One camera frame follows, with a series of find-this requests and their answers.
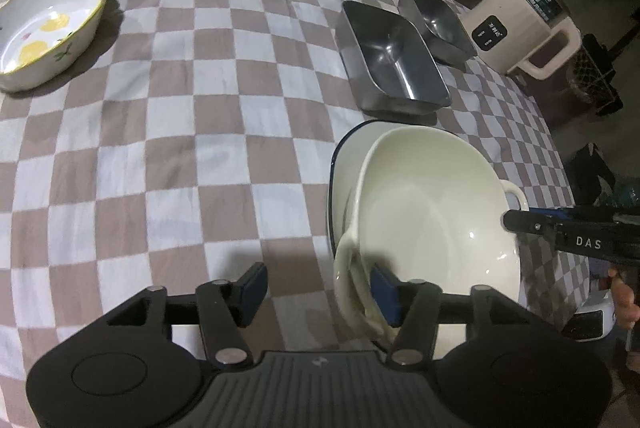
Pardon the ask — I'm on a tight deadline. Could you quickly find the cream two-handled bowl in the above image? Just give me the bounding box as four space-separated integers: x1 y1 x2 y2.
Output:
332 125 530 354

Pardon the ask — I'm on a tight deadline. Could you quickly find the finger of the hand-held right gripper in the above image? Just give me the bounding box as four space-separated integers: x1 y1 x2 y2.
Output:
502 207 569 237

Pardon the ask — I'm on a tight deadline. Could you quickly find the brown white checkered tablecloth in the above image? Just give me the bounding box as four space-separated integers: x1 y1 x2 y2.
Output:
0 0 592 428

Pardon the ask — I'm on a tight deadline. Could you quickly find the white bowl with yellow flowers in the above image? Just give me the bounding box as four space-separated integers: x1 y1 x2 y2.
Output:
0 0 111 93

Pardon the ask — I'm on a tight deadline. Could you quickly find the cream electric kettle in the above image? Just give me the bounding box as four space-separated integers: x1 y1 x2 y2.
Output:
460 0 583 83

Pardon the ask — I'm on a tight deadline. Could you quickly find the dark wicker basket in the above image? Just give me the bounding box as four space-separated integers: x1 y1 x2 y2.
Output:
570 32 626 119

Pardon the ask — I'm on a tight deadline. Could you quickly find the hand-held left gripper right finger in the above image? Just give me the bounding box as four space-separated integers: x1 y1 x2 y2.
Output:
370 262 532 366

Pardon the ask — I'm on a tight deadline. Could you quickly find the person's right hand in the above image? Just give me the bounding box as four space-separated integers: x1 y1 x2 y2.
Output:
607 269 640 332

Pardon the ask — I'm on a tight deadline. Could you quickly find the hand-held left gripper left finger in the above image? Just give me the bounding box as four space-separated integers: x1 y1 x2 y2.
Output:
106 262 269 367

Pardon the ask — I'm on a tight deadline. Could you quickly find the white blue-rimmed square plate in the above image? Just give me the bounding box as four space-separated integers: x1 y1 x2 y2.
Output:
327 120 401 261

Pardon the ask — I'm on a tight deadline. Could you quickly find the rectangular steel tray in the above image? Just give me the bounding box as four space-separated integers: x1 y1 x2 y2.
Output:
400 0 478 66
336 0 452 113

